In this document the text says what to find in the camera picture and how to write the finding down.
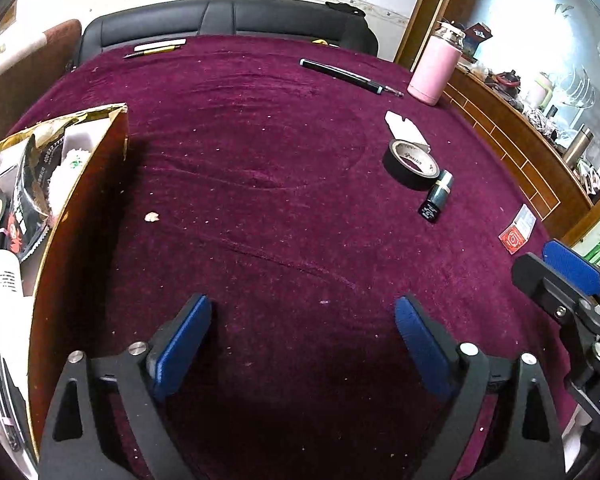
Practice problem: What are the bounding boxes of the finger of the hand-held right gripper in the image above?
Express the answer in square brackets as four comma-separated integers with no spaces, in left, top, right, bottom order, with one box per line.
[511,252,600,346]
[541,239,600,311]

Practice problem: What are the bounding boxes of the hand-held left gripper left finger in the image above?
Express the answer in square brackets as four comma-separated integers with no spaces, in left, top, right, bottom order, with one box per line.
[40,294,214,480]

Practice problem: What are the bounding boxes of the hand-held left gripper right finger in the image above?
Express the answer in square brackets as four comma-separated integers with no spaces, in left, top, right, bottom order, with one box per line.
[395,295,566,480]

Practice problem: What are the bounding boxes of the white spray bottle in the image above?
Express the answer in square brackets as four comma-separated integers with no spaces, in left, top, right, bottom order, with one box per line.
[0,249,37,371]

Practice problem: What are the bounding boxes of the fluffy plush cloth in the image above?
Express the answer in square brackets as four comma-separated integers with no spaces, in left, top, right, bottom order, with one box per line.
[47,145,98,211]

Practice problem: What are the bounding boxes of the red card box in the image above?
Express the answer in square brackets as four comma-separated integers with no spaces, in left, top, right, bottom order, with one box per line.
[498,204,537,254]

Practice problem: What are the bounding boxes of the steel thermos cup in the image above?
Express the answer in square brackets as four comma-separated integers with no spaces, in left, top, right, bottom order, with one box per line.
[561,127,595,170]

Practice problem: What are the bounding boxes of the black lipstick tube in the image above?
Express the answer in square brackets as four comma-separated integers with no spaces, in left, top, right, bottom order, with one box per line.
[418,170,454,222]

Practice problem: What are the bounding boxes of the white green mug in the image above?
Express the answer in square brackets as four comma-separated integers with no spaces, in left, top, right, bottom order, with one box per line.
[526,72,552,109]

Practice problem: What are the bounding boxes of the black tape roll beige core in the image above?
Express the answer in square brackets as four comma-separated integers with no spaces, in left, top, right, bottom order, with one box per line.
[382,138,441,191]

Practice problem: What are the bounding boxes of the black kettle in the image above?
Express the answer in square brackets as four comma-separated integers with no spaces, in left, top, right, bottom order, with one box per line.
[495,71,522,96]

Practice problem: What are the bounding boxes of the white cardboard piece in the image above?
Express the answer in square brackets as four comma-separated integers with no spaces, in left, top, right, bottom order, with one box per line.
[384,110,432,155]

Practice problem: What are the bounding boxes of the black printed packet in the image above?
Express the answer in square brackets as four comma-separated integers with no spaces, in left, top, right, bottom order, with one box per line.
[7,135,55,261]

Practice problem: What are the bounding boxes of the pink thermos bottle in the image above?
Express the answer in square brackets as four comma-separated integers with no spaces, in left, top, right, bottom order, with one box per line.
[406,21,467,107]

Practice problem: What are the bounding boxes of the slim white box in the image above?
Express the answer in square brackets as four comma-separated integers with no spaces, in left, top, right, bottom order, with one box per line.
[62,119,108,153]

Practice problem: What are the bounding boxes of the colourful carton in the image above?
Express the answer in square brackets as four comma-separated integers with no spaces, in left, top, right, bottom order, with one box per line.
[464,22,495,61]

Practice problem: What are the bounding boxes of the black pen teal end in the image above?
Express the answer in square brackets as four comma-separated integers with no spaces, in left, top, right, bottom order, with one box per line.
[299,58,385,95]

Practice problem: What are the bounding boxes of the brown chair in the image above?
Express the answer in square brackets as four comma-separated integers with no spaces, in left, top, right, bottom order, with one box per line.
[0,19,83,146]

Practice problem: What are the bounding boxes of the black leather sofa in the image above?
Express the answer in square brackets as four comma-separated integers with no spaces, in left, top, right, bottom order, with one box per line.
[77,0,381,66]

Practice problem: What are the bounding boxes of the black cloth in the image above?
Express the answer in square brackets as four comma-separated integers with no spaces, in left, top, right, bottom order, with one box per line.
[325,1,368,16]

